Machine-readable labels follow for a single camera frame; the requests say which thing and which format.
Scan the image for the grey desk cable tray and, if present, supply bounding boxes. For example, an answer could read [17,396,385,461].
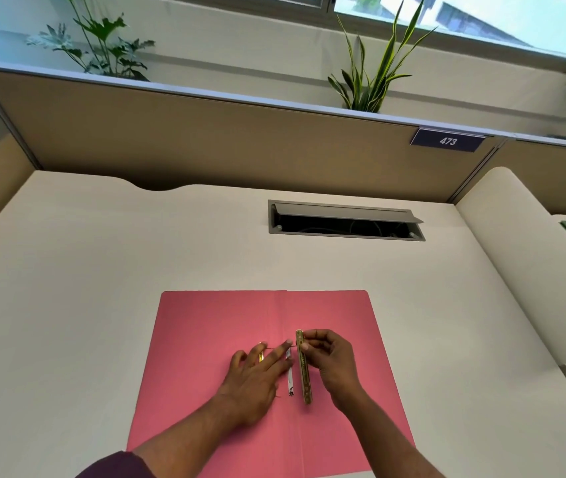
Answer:
[268,199,426,243]

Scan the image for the person's left forearm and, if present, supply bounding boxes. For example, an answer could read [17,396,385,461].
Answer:
[131,393,270,478]

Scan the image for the window with grey frame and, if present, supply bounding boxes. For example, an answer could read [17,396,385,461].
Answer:
[243,0,566,63]

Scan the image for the gold metal fastener bar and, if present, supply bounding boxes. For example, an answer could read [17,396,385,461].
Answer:
[295,329,314,406]

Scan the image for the person's left hand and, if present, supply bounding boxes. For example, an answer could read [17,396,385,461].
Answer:
[215,340,295,429]

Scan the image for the striped snake plant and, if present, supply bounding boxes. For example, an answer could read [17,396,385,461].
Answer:
[326,0,438,114]

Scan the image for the dark blue number sign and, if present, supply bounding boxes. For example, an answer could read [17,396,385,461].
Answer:
[409,126,487,154]

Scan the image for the person's right forearm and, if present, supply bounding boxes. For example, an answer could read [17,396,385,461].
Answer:
[332,386,448,478]

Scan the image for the pink file folder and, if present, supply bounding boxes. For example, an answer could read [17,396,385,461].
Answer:
[126,290,416,478]

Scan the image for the maroon sleeve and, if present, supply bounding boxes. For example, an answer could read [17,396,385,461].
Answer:
[76,450,157,478]

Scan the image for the narrow beige partition panel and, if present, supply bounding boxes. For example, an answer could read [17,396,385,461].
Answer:
[454,136,566,218]

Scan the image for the white fastener strip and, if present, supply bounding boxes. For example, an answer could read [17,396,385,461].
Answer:
[285,349,297,398]

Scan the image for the broad-leaf green plant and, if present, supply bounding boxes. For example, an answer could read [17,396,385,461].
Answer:
[26,0,156,83]

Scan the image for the person's right hand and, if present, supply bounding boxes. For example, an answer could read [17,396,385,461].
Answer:
[301,329,364,409]

